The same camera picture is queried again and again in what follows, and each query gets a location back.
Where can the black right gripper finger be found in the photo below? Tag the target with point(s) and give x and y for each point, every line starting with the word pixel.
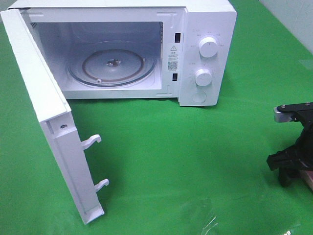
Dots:
pixel 286 176

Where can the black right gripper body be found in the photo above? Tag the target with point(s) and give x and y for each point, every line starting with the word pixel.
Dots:
pixel 299 155

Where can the pink round plate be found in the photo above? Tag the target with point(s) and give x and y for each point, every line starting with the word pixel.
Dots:
pixel 308 178

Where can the round microwave door button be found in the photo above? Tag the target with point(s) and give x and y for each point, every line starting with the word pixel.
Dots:
pixel 199 97

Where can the white microwave door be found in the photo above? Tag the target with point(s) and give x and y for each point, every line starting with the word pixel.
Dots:
pixel 54 116

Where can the lower white microwave knob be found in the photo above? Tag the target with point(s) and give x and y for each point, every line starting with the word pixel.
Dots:
pixel 203 77

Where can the white microwave knob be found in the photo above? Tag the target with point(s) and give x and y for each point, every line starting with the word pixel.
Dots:
pixel 203 77
pixel 208 47

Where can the upper white microwave knob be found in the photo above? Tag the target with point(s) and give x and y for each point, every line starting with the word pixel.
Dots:
pixel 208 47

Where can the white microwave oven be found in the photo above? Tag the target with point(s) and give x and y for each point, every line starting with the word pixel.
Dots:
pixel 174 26

